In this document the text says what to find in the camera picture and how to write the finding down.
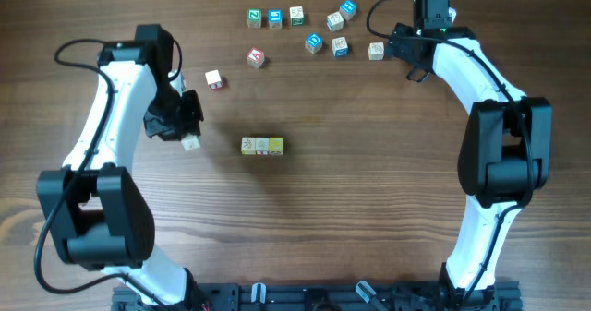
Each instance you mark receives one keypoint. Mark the white yellow picture block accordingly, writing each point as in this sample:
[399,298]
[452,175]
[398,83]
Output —
[376,51]

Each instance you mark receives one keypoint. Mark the ladybug picture block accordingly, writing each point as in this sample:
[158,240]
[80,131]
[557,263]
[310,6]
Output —
[248,146]

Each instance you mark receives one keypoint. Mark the white red green block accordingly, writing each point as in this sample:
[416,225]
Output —
[262,146]

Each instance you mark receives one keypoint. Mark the yellow W letter block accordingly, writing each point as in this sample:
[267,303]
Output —
[276,145]

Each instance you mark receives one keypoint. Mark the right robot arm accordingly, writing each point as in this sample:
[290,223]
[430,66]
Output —
[504,155]

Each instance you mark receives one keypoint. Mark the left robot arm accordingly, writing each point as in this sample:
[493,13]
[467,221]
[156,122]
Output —
[94,212]

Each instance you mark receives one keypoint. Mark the white red lower-left block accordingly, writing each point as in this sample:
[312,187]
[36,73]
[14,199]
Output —
[214,80]

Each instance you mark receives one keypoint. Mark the blue tilted block top right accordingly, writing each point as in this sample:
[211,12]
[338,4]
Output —
[348,9]

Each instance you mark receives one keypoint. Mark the white blue picture block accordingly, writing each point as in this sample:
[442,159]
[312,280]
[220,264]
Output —
[339,47]

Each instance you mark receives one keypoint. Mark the white blue tilted block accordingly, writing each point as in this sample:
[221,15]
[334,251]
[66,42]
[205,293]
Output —
[335,21]

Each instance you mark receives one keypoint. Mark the red A letter block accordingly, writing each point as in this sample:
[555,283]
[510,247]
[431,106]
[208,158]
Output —
[256,57]

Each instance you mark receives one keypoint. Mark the green Z letter block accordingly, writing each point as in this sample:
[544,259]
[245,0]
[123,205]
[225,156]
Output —
[254,18]

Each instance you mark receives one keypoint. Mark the blue D letter block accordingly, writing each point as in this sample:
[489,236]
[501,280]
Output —
[313,43]

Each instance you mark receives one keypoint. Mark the blue letter block top row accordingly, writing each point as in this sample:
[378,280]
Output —
[275,19]

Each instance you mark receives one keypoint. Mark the white green picture block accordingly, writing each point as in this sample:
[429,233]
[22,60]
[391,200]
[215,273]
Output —
[297,15]

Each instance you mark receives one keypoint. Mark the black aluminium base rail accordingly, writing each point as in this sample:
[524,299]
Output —
[405,295]

